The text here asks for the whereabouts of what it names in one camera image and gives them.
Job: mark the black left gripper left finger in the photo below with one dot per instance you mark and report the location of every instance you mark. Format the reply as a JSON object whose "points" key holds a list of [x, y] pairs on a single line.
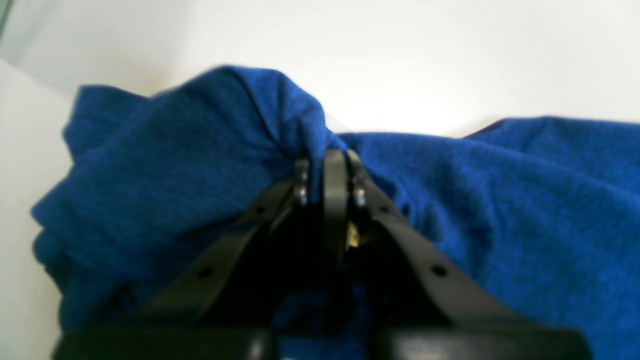
{"points": [[220, 307]]}

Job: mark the blue t-shirt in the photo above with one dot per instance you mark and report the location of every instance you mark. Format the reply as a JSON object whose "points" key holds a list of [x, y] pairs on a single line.
{"points": [[542, 212]]}

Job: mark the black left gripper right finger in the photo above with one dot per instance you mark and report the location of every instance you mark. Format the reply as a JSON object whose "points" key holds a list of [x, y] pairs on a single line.
{"points": [[424, 307]]}

